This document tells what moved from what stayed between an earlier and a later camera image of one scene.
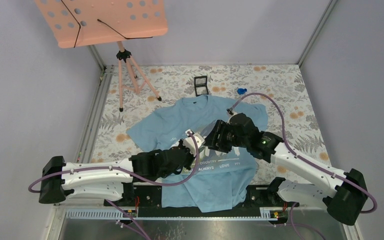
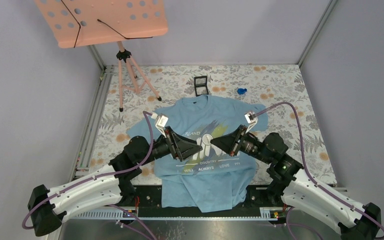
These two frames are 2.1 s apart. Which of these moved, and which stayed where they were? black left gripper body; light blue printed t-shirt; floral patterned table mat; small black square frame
Moved: black left gripper body
Stayed: small black square frame; floral patterned table mat; light blue printed t-shirt
